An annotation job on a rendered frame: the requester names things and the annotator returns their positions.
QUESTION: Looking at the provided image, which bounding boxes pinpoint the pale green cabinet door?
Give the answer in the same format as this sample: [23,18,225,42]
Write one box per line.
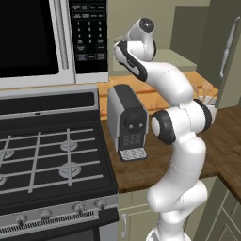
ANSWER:
[118,187,164,241]

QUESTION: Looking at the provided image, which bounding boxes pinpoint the pale green corner cabinet run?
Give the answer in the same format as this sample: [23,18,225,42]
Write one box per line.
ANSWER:
[191,176,241,241]

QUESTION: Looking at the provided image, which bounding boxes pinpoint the grey black coffee machine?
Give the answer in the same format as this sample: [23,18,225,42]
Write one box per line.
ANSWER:
[106,83,150,163]

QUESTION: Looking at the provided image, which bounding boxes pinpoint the clear glass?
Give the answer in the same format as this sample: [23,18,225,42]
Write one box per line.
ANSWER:
[149,100,160,111]

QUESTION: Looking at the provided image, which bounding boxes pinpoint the black silver gas stove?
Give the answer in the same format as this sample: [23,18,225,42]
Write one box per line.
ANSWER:
[0,84,121,241]

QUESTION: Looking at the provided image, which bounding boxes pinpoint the silver stove knob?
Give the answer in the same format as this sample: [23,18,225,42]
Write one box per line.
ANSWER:
[72,201,87,215]
[94,199,107,211]
[15,214,28,226]
[40,209,53,221]

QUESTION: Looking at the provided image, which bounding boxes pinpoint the wooden utensils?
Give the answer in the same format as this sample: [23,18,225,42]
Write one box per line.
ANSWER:
[192,79,218,104]

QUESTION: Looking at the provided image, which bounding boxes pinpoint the white utensil pot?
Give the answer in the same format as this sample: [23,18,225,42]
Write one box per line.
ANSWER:
[202,95,219,125]

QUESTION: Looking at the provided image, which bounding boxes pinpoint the silver black microwave oven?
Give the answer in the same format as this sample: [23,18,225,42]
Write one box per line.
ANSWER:
[0,0,110,90]

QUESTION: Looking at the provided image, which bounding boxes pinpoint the silver cabinet door handle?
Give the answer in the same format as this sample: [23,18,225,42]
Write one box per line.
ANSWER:
[120,213,129,240]

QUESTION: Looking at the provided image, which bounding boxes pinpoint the silver microwave door handle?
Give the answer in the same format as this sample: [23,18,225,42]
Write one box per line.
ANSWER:
[49,0,70,71]

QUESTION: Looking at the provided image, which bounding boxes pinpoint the silver fridge handle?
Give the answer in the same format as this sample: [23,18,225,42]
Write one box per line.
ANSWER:
[219,16,241,78]

